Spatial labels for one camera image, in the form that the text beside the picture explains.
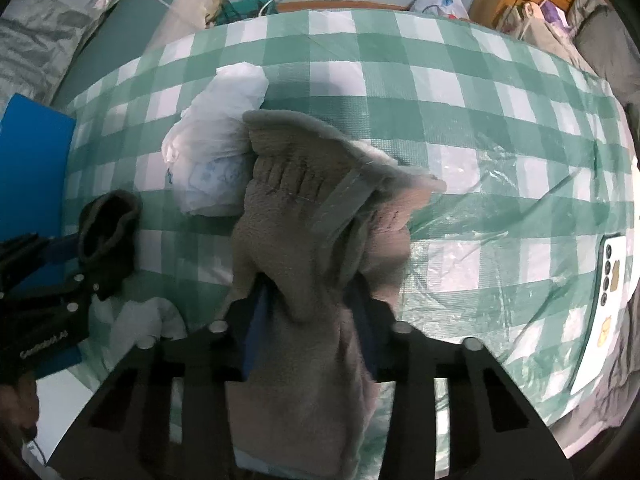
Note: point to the purple packet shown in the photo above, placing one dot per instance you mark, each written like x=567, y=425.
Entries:
x=556, y=12

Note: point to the grey pillow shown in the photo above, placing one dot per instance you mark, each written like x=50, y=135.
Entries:
x=610, y=45

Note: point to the white smartphone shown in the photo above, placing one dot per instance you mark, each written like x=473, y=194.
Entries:
x=607, y=310

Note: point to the white cloth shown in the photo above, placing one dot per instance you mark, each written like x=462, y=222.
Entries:
x=145, y=320

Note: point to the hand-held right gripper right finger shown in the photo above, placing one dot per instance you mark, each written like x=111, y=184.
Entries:
x=367, y=340

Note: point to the black sock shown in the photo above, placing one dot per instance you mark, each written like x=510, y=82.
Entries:
x=110, y=240

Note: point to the blue cardboard box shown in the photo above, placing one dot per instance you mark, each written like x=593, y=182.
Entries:
x=30, y=150

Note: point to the silver foil curtain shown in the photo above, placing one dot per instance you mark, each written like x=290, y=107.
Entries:
x=65, y=5

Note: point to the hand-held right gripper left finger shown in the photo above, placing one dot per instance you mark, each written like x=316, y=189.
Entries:
x=257, y=330

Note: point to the green crate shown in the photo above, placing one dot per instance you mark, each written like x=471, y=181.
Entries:
x=245, y=10

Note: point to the taupe plush cloth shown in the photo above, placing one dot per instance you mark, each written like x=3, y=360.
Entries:
x=300, y=270

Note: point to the pale blue white plastic bag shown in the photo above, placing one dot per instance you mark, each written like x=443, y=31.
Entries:
x=215, y=150

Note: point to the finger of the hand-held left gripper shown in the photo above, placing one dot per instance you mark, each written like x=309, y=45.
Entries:
x=60, y=296
x=55, y=255

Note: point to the grey bed sheet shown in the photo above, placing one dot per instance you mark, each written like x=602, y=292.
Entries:
x=545, y=35

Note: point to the green checkered tablecloth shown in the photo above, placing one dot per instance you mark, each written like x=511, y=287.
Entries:
x=450, y=125

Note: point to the person's left hand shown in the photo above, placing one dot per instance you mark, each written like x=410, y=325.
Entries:
x=20, y=407

